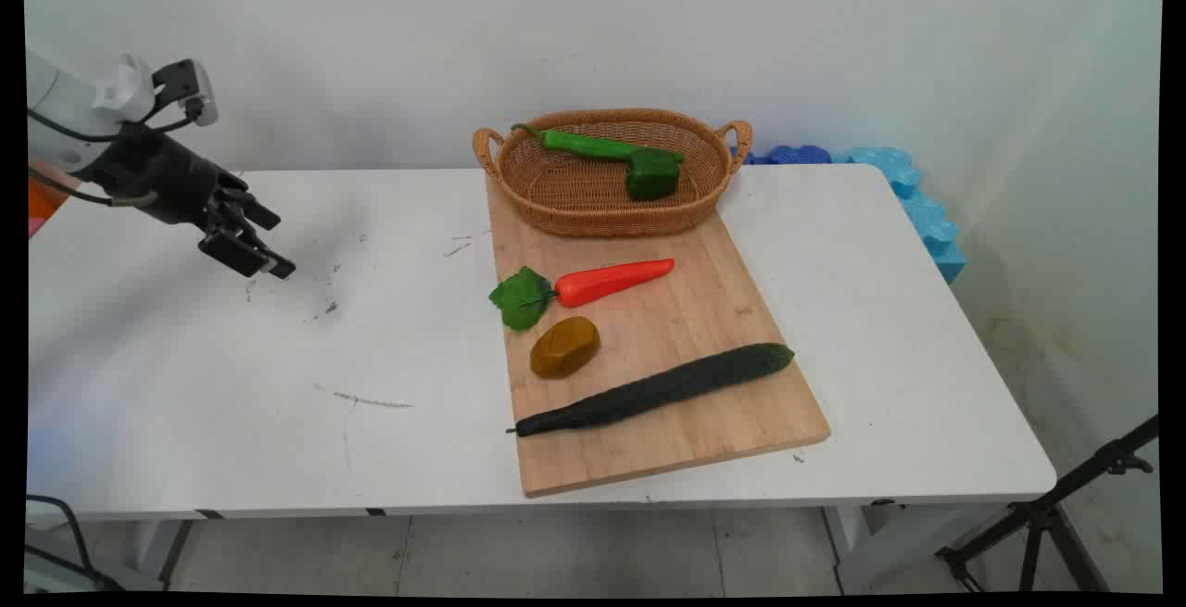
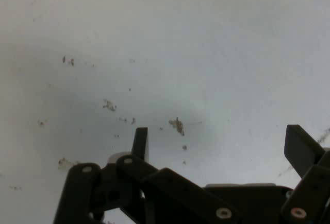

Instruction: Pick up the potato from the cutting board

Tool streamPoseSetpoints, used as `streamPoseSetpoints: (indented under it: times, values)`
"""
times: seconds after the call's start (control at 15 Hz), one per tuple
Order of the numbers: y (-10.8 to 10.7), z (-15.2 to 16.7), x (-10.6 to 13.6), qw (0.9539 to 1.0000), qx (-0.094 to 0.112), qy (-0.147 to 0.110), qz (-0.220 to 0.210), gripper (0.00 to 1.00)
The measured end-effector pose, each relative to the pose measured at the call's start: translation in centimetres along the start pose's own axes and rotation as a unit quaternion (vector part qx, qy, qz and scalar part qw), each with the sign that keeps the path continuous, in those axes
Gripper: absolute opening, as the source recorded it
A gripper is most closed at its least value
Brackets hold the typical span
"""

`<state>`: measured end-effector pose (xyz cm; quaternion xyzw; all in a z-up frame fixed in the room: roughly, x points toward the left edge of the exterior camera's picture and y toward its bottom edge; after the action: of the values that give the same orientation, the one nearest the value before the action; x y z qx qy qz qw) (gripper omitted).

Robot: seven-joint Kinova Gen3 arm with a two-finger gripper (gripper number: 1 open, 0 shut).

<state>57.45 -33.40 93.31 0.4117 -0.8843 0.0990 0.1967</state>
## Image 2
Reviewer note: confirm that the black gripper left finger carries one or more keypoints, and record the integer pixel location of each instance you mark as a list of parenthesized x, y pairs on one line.
[(144, 182)]

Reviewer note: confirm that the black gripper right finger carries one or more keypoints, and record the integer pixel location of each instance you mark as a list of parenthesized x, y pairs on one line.
[(306, 162)]

